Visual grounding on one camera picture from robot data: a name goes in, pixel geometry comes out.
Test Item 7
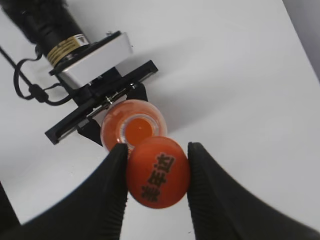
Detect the orange meinianda soda bottle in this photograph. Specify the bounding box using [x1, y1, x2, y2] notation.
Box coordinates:
[100, 99, 168, 151]

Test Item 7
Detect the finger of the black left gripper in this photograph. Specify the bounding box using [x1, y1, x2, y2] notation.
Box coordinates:
[126, 82, 148, 102]
[76, 119, 103, 147]

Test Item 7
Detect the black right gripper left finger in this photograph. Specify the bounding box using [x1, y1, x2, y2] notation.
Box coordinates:
[0, 143, 128, 240]

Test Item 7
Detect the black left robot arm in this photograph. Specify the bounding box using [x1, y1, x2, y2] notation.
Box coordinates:
[0, 0, 158, 144]

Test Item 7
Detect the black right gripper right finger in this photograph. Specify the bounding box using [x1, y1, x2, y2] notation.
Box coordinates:
[187, 142, 320, 240]

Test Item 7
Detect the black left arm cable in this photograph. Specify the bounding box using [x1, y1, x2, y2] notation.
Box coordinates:
[0, 44, 77, 106]

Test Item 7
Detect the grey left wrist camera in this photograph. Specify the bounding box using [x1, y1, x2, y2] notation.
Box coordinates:
[49, 31, 133, 89]

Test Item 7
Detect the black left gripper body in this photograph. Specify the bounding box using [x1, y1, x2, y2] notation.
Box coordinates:
[45, 60, 158, 145]

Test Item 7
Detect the orange bottle cap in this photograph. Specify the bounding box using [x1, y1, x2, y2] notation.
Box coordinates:
[126, 136, 191, 209]

